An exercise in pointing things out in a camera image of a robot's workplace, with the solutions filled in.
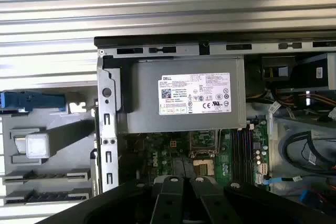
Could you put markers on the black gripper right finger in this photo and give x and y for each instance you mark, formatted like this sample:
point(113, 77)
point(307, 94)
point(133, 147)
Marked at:
point(210, 195)

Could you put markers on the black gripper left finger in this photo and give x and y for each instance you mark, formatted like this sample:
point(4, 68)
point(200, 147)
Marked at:
point(170, 195)

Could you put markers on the RAM stick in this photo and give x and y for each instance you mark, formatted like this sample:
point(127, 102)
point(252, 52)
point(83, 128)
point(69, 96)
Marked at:
point(52, 197)
point(47, 176)

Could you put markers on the CPU socket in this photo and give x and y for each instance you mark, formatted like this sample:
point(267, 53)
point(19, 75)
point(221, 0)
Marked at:
point(203, 166)

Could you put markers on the green motherboard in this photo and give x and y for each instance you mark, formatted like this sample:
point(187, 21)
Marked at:
point(223, 153)

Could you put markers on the white four-pin power socket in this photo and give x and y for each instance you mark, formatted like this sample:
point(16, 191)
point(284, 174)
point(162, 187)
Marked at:
point(173, 144)

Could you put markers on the metal socket cover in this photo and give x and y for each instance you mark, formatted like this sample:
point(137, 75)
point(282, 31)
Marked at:
point(191, 142)

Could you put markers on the grey power supply unit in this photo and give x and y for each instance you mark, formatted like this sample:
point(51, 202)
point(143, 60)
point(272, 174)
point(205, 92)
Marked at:
point(147, 98)

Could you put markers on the grey parts rack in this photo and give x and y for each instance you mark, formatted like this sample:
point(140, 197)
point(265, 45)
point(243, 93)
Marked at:
point(68, 163)

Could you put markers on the silver square CPU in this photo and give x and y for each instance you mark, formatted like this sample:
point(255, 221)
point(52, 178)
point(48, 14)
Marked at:
point(37, 145)

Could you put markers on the black open PC case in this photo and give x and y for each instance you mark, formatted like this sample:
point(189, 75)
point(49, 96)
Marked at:
point(157, 40)

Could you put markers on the hard disk in blue carrier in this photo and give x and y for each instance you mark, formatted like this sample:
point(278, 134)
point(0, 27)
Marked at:
point(31, 100)

